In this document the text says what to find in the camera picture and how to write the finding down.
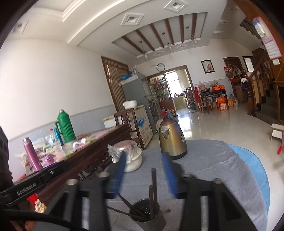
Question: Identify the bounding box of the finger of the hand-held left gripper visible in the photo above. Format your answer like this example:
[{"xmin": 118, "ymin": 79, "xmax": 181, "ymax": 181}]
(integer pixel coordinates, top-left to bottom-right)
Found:
[{"xmin": 41, "ymin": 160, "xmax": 70, "ymax": 185}]

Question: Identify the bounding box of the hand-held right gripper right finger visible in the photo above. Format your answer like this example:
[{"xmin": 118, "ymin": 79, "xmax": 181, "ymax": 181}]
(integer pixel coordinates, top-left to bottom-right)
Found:
[{"xmin": 163, "ymin": 153, "xmax": 263, "ymax": 231}]

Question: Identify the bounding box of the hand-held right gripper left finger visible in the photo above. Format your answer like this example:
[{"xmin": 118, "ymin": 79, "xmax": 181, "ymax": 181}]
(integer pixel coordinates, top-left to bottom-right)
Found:
[{"xmin": 39, "ymin": 153, "xmax": 127, "ymax": 231}]

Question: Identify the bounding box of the dark chopstick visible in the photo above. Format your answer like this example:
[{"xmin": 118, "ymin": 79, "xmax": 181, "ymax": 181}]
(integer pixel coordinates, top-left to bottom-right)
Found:
[
  {"xmin": 151, "ymin": 168, "xmax": 158, "ymax": 219},
  {"xmin": 116, "ymin": 193, "xmax": 146, "ymax": 220},
  {"xmin": 148, "ymin": 186, "xmax": 154, "ymax": 219},
  {"xmin": 106, "ymin": 205, "xmax": 142, "ymax": 219}
]

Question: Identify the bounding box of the metal utensil holder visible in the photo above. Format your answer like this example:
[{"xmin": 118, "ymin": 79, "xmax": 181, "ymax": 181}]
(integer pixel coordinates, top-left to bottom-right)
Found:
[{"xmin": 129, "ymin": 199, "xmax": 166, "ymax": 231}]

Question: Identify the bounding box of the purple cup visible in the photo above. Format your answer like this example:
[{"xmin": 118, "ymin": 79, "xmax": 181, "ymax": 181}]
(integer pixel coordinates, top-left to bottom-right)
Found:
[{"xmin": 42, "ymin": 154, "xmax": 55, "ymax": 166}]

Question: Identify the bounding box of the red patterned packet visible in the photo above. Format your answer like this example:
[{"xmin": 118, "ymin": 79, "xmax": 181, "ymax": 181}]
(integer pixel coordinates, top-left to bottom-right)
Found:
[{"xmin": 27, "ymin": 193, "xmax": 47, "ymax": 214}]

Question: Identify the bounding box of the white ceramic bowl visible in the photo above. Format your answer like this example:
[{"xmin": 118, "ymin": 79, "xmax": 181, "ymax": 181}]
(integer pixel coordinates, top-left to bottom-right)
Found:
[{"xmin": 112, "ymin": 148, "xmax": 142, "ymax": 173}]

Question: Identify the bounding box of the purple thermos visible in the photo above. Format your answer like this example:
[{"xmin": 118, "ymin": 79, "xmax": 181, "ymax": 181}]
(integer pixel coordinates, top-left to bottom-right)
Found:
[{"xmin": 23, "ymin": 137, "xmax": 43, "ymax": 171}]

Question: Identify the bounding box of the carved wooden table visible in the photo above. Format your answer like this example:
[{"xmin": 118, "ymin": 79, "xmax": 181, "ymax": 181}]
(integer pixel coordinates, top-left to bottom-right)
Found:
[{"xmin": 13, "ymin": 123, "xmax": 142, "ymax": 200}]

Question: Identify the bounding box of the blue bottle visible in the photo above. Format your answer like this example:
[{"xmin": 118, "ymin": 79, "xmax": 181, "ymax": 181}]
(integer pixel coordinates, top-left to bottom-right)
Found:
[{"xmin": 53, "ymin": 128, "xmax": 65, "ymax": 146}]

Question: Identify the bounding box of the brass electric kettle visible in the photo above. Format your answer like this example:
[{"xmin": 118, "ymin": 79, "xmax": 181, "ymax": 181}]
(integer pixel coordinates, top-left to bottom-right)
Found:
[{"xmin": 159, "ymin": 119, "xmax": 188, "ymax": 160}]

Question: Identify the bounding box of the crumpled white tissue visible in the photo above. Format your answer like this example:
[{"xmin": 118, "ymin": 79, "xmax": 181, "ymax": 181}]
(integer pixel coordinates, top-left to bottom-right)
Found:
[{"xmin": 72, "ymin": 138, "xmax": 87, "ymax": 148}]

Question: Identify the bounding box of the green thermos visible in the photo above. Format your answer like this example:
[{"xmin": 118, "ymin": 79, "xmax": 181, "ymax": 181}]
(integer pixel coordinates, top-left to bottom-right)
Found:
[{"xmin": 54, "ymin": 109, "xmax": 77, "ymax": 143}]

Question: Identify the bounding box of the grey cloth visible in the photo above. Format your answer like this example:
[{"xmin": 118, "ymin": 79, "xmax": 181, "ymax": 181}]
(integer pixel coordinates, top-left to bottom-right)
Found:
[{"xmin": 98, "ymin": 139, "xmax": 268, "ymax": 231}]

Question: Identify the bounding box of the round fan heater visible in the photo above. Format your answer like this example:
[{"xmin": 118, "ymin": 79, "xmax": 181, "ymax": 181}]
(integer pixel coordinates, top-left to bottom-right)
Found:
[{"xmin": 156, "ymin": 119, "xmax": 165, "ymax": 134}]

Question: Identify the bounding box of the small white freezer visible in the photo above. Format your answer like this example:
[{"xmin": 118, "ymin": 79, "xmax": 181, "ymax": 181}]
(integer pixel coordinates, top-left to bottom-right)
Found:
[{"xmin": 102, "ymin": 117, "xmax": 117, "ymax": 129}]

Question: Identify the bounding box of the printed chest freezer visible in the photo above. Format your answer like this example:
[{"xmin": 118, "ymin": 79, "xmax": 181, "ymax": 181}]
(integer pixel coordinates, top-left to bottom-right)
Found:
[{"xmin": 127, "ymin": 105, "xmax": 153, "ymax": 149}]

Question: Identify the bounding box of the wooden chair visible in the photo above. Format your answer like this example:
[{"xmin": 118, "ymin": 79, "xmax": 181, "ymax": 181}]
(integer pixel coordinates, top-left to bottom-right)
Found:
[{"xmin": 114, "ymin": 109, "xmax": 136, "ymax": 134}]

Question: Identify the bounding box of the white rice cooker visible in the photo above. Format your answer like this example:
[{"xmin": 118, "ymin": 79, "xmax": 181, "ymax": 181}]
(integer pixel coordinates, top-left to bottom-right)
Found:
[{"xmin": 123, "ymin": 100, "xmax": 138, "ymax": 110}]

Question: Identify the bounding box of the grey refrigerator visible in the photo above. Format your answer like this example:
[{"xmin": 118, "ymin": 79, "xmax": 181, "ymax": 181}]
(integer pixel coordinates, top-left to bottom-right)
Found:
[{"xmin": 121, "ymin": 73, "xmax": 153, "ymax": 134}]

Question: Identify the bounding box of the glass shelf of goods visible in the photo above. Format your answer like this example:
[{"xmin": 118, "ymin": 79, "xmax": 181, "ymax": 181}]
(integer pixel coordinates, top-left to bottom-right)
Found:
[{"xmin": 148, "ymin": 76, "xmax": 171, "ymax": 109}]

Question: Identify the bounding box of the blue cloth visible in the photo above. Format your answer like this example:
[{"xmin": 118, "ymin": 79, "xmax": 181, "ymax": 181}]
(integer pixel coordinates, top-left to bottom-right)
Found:
[{"xmin": 227, "ymin": 143, "xmax": 271, "ymax": 214}]

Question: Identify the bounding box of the large orange box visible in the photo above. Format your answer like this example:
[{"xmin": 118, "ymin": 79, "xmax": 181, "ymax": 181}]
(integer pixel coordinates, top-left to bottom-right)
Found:
[{"xmin": 215, "ymin": 96, "xmax": 229, "ymax": 111}]

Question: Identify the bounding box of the dark wooden side table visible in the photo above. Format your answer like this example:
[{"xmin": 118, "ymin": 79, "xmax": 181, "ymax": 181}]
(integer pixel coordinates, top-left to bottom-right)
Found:
[{"xmin": 200, "ymin": 89, "xmax": 229, "ymax": 112}]

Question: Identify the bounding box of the wooden lattice door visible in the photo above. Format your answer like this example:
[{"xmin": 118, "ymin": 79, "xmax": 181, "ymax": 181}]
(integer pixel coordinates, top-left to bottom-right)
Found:
[{"xmin": 101, "ymin": 56, "xmax": 130, "ymax": 114}]

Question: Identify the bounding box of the framed flower picture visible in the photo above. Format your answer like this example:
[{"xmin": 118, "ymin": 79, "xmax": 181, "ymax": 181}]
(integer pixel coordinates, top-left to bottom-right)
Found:
[{"xmin": 201, "ymin": 60, "xmax": 215, "ymax": 74}]

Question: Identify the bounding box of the small white stool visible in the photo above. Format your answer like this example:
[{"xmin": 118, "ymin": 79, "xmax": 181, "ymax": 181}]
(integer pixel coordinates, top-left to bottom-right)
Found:
[{"xmin": 270, "ymin": 123, "xmax": 284, "ymax": 141}]

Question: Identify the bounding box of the wooden staircase railing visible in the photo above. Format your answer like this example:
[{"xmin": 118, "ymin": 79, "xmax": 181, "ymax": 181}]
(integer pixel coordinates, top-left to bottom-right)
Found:
[{"xmin": 246, "ymin": 48, "xmax": 284, "ymax": 125}]

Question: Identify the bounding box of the black cable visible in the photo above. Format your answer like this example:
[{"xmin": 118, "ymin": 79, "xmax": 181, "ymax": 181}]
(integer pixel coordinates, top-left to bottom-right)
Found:
[{"xmin": 0, "ymin": 208, "xmax": 69, "ymax": 226}]

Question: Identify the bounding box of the pink wall calendar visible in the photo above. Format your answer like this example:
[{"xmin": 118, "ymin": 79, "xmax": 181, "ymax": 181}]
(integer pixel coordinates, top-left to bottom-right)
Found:
[{"xmin": 253, "ymin": 17, "xmax": 282, "ymax": 60}]

